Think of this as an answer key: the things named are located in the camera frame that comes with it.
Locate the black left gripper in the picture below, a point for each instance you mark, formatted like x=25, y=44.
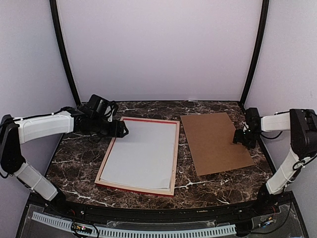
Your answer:
x=116, y=131

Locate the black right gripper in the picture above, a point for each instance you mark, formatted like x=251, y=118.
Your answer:
x=238, y=138

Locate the landscape sunset photo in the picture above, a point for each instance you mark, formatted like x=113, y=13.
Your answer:
x=138, y=153

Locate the brown cardboard backing board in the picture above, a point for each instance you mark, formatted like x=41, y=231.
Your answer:
x=210, y=140

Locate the wooden picture frame red edge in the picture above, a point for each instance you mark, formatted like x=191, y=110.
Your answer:
x=173, y=161

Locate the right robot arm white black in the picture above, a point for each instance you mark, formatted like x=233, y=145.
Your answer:
x=300, y=126

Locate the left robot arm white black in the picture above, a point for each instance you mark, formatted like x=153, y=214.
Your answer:
x=17, y=131

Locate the small green circuit board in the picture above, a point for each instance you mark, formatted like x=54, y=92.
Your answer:
x=79, y=228

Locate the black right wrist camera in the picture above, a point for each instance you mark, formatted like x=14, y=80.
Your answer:
x=253, y=119

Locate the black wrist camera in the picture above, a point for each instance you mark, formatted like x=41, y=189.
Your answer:
x=253, y=119
x=99, y=108

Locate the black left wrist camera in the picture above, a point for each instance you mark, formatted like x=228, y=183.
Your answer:
x=99, y=108

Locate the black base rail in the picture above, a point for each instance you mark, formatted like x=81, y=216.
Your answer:
x=227, y=213

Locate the grey slotted cable duct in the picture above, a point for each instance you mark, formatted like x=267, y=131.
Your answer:
x=136, y=232

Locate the right black enclosure post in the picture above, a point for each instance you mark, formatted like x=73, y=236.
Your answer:
x=256, y=52

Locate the black enclosure post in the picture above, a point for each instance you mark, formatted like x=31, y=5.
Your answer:
x=256, y=52
x=62, y=51

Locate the left black enclosure post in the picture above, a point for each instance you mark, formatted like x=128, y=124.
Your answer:
x=62, y=51

